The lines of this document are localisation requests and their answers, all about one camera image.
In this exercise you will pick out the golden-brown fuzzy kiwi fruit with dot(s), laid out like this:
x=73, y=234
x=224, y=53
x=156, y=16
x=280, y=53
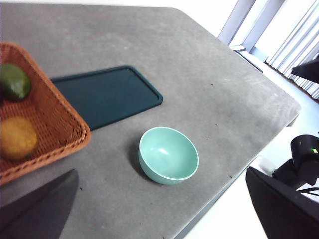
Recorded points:
x=17, y=138

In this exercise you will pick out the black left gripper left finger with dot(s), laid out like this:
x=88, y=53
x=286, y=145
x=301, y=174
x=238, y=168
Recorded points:
x=37, y=214

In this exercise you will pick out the brown wicker basket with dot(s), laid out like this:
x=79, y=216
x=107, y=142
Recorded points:
x=52, y=119

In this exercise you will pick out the white slatted blind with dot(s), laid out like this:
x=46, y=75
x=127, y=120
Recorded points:
x=299, y=37

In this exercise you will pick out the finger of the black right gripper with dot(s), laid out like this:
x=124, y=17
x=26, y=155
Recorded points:
x=310, y=71

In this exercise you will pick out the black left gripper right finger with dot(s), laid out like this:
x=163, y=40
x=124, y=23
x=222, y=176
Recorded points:
x=286, y=214

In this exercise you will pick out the green avocado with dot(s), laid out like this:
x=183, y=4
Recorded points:
x=15, y=82

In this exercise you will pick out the dark rectangular tray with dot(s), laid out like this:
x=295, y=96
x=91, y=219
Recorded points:
x=109, y=94

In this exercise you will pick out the teal ceramic bowl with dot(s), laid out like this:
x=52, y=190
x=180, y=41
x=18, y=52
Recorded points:
x=169, y=154

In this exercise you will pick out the white window frame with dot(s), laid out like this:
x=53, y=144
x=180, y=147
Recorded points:
x=236, y=22

